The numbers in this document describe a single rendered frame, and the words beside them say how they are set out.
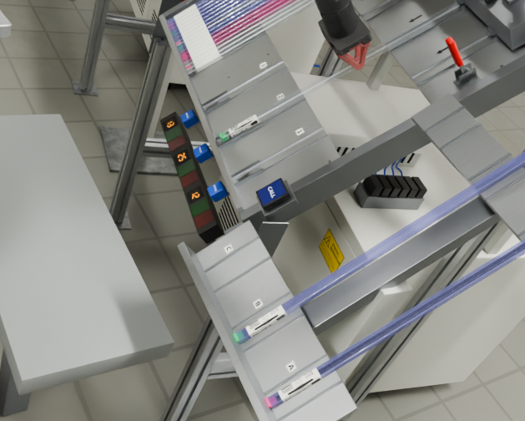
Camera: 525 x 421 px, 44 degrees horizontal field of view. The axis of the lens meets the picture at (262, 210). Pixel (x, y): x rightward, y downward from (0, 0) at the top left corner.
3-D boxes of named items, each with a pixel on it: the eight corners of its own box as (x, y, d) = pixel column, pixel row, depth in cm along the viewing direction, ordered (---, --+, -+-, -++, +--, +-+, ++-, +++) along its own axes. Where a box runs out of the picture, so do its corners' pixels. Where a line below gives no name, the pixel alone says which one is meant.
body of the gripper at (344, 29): (350, 11, 121) (339, -21, 116) (374, 40, 115) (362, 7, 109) (320, 29, 122) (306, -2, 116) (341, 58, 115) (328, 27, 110)
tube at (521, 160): (239, 345, 94) (236, 342, 92) (236, 337, 94) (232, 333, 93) (545, 153, 92) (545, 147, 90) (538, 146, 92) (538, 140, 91)
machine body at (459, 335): (265, 417, 172) (366, 258, 134) (199, 226, 217) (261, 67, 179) (453, 393, 201) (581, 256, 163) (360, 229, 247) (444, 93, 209)
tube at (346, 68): (223, 142, 126) (220, 139, 125) (221, 138, 127) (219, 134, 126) (460, 10, 122) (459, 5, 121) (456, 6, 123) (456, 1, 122)
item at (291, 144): (252, 220, 117) (244, 210, 115) (172, 28, 160) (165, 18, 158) (346, 168, 115) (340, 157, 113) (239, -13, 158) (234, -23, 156)
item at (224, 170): (252, 230, 119) (235, 210, 114) (173, 38, 162) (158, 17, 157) (258, 227, 119) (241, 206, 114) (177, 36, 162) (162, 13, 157)
